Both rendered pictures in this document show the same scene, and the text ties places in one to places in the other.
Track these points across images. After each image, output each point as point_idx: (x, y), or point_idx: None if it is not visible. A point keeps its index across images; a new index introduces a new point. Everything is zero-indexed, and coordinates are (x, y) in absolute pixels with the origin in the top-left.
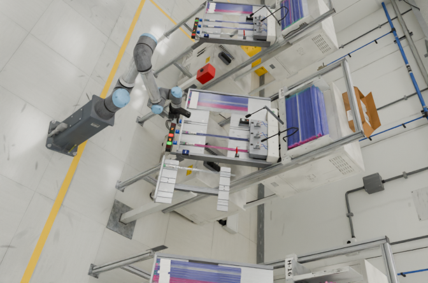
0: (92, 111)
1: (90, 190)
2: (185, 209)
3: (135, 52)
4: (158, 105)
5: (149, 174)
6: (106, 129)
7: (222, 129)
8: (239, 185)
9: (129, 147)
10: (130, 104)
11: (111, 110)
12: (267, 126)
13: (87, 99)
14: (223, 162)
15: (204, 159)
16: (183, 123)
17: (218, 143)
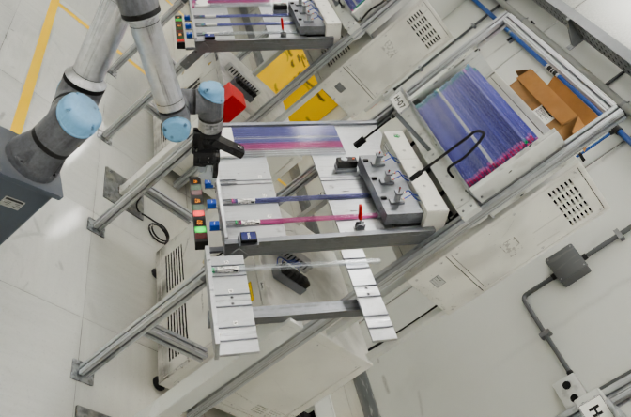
0: (3, 162)
1: (8, 393)
2: (240, 397)
3: None
4: (179, 117)
5: (160, 319)
6: (24, 247)
7: (281, 209)
8: None
9: (84, 283)
10: (67, 193)
11: (54, 151)
12: (399, 162)
13: None
14: (334, 248)
15: (291, 247)
16: (220, 186)
17: None
